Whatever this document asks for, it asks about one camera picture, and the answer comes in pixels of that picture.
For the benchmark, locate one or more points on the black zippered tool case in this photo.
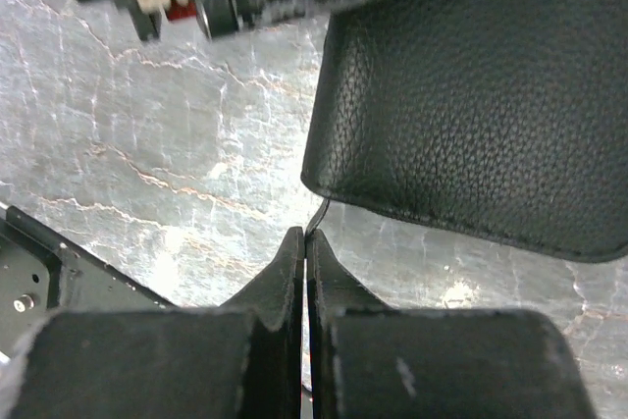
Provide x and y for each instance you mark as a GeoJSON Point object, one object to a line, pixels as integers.
{"type": "Point", "coordinates": [499, 119]}

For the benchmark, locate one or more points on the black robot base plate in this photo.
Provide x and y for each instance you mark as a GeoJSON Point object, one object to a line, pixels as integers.
{"type": "Point", "coordinates": [42, 270]}

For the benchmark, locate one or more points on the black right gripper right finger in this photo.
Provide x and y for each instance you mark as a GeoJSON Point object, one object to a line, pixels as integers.
{"type": "Point", "coordinates": [369, 360]}

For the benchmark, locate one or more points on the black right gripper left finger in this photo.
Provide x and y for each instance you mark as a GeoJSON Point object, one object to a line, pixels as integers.
{"type": "Point", "coordinates": [238, 360]}

